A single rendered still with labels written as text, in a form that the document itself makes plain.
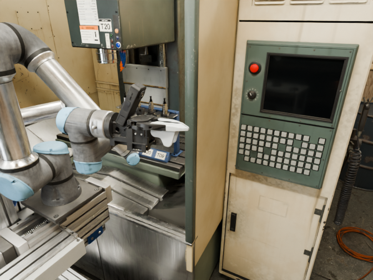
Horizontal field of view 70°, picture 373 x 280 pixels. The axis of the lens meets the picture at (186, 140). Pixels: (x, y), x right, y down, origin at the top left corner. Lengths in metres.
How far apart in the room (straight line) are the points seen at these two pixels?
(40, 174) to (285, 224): 1.32
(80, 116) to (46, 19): 2.39
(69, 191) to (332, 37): 1.23
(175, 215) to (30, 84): 1.94
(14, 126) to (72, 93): 0.19
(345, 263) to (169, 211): 1.60
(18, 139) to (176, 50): 1.64
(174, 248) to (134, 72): 1.63
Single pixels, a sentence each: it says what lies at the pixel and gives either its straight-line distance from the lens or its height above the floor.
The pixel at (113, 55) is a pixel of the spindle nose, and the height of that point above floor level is 1.56.
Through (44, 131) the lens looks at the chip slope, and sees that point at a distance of 2.95.
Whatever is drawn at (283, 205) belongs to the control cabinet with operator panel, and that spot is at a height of 0.84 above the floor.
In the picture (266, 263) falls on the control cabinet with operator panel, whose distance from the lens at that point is 1.99.
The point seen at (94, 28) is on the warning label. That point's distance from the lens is 1.91.
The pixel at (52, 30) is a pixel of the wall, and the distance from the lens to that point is 3.12.
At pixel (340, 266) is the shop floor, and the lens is 2.66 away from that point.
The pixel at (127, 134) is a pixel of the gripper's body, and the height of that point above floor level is 1.56.
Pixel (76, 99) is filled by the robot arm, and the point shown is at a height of 1.59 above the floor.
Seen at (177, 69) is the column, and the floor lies 1.40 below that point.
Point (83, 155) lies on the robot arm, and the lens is 0.79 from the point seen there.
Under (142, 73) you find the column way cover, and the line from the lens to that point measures 2.50.
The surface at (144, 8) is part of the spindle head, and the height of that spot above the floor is 1.86.
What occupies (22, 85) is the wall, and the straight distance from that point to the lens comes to 2.93.
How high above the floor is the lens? 1.83
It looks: 25 degrees down
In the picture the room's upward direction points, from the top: straight up
